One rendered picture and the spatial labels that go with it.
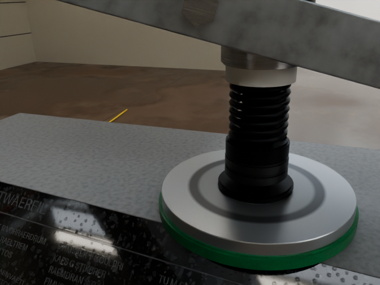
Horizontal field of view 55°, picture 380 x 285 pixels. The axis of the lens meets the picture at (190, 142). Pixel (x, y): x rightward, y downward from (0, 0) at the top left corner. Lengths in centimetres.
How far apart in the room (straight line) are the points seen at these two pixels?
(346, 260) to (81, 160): 39
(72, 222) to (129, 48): 566
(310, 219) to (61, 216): 29
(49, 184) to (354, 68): 39
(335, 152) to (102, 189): 35
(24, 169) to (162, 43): 529
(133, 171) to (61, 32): 629
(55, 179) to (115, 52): 572
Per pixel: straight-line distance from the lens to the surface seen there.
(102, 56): 636
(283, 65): 34
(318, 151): 60
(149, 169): 52
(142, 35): 592
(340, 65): 33
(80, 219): 46
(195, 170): 45
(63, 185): 51
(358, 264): 38
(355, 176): 53
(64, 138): 68
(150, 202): 45
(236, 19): 31
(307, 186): 43
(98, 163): 56
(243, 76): 35
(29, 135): 72
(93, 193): 48
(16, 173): 57
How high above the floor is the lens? 105
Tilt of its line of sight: 22 degrees down
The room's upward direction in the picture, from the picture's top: 1 degrees counter-clockwise
